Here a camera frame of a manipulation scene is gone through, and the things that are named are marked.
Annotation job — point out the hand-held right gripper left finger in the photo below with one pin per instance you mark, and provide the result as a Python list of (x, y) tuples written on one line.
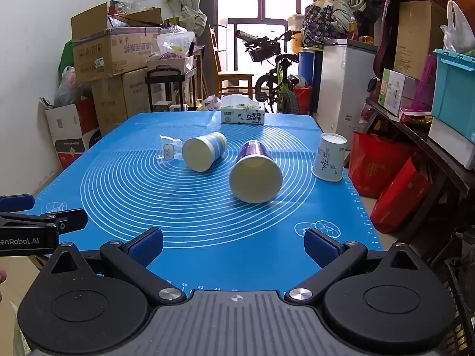
[(147, 247)]

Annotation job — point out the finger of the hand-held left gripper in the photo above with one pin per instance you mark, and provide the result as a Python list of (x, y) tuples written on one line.
[(66, 220), (16, 203)]

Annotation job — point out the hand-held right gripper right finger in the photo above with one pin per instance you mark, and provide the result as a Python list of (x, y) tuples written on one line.
[(320, 247)]

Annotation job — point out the purple paper cup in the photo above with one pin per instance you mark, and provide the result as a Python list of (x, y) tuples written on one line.
[(256, 178)]

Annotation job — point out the white printed paper cup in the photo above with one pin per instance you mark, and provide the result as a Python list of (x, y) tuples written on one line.
[(328, 159)]

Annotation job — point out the yellow blue banded paper cup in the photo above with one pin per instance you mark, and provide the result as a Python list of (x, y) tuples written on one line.
[(202, 152)]

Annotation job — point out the person's left hand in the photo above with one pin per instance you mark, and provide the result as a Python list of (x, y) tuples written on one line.
[(2, 276)]

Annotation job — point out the blue silicone baking mat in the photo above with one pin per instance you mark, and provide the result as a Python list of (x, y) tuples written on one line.
[(207, 211)]

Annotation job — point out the white red cardboard box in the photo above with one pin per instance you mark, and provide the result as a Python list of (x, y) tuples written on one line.
[(68, 128)]

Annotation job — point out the red paper bag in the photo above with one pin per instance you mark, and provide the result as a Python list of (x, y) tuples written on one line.
[(373, 163), (399, 200)]

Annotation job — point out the small clear plastic bag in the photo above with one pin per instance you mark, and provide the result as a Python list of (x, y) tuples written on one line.
[(169, 150)]

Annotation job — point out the pink plastic bag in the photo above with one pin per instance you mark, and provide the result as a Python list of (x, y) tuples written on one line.
[(70, 85)]

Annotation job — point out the dark wooden side table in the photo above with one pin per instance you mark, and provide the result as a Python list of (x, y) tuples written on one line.
[(441, 178)]

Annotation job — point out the red bucket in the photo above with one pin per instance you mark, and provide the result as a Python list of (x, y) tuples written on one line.
[(302, 100)]

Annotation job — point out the white tissue box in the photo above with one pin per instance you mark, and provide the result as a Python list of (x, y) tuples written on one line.
[(243, 117)]

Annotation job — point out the green bag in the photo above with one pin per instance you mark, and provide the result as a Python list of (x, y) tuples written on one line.
[(65, 57)]

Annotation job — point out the white chest freezer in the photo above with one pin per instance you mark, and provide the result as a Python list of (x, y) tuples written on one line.
[(345, 85)]

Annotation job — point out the white storage box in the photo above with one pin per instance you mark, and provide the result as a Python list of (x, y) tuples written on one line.
[(449, 144)]

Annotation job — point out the green white carton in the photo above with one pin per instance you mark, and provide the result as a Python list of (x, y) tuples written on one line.
[(391, 91)]

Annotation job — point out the large open cardboard box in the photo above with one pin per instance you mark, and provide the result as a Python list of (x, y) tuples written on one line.
[(107, 52)]

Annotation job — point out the green black bicycle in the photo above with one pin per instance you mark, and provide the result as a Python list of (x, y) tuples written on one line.
[(282, 78)]

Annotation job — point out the blue barrel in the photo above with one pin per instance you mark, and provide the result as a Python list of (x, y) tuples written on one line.
[(307, 66)]

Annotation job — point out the wooden chair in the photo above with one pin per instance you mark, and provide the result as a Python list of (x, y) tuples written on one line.
[(234, 78)]

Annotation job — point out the magenta plastic rack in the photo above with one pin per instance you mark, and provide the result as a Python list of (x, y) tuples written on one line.
[(426, 81)]

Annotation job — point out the clear plastic container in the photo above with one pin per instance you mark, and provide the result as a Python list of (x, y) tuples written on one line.
[(177, 44)]

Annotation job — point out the teal storage crate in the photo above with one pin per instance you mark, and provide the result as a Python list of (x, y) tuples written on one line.
[(454, 89)]

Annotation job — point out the dark red hanging garment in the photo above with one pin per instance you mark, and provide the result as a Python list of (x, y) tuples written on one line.
[(387, 33)]

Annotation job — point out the floral cloth bundle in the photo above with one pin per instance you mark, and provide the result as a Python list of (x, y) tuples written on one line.
[(323, 20)]

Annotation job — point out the tall brown cardboard box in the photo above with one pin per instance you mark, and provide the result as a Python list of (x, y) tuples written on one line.
[(417, 40)]

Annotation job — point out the white plastic bag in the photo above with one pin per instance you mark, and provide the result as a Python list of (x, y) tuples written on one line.
[(458, 29)]

